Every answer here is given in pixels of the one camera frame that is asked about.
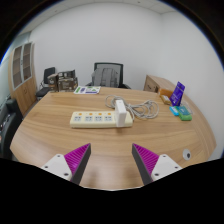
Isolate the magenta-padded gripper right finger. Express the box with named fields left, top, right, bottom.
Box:
left=131, top=143, right=183, bottom=186

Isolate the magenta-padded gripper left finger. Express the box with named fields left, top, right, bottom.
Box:
left=41, top=143, right=92, bottom=185

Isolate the white charger block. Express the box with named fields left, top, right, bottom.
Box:
left=114, top=99, right=128, bottom=128

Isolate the white round table grommet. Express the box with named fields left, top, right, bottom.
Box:
left=182, top=148, right=192, bottom=160

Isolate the green box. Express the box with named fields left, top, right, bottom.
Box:
left=178, top=111, right=193, bottom=122

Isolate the small blue box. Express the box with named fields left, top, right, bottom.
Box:
left=169, top=105, right=181, bottom=117

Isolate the cream power strip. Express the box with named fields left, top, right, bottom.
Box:
left=69, top=110, right=134, bottom=129

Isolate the teal box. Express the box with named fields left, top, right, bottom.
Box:
left=175, top=105, right=190, bottom=116

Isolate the small yellow labelled box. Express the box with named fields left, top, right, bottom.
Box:
left=160, top=94, right=172, bottom=106

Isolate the black leather armchair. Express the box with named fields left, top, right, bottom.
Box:
left=0, top=98, right=24, bottom=159

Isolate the purple standing package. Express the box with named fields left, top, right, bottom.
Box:
left=169, top=81, right=186, bottom=107

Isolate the orange box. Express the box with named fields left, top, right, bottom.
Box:
left=157, top=87, right=175, bottom=99

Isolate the white green purple leaflet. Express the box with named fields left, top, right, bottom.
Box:
left=73, top=85, right=102, bottom=95

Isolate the large dark printed box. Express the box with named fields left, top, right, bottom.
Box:
left=58, top=77, right=79, bottom=93

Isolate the wooden glass-door cabinet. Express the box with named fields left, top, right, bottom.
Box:
left=7, top=41, right=38, bottom=116

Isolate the low wooden side cabinet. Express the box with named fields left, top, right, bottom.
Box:
left=143, top=74, right=178, bottom=94

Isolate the small brown cardboard box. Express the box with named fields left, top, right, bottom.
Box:
left=47, top=73, right=60, bottom=90

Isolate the flat dark printed box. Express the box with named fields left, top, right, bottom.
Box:
left=57, top=69, right=76, bottom=81

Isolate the black visitor chair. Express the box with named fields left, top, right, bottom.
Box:
left=35, top=66, right=56, bottom=99

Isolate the grey backpack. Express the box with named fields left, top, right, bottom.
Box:
left=91, top=67, right=120, bottom=88

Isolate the black mesh office chair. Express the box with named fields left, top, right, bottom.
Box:
left=85, top=62, right=132, bottom=90

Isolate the grey coiled power cable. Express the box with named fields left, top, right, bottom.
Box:
left=105, top=94, right=160, bottom=121

